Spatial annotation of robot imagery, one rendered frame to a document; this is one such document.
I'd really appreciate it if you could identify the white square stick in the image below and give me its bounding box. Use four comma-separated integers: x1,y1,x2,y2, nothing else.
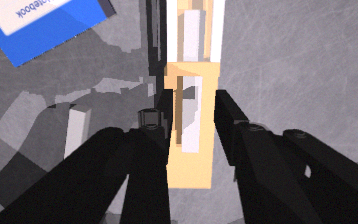
182,76,203,153
64,104,91,158

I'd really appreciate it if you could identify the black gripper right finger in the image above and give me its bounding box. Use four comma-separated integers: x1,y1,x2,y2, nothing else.
213,89,358,224

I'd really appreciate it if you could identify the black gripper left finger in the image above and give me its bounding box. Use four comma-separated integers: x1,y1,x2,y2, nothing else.
0,89,173,224

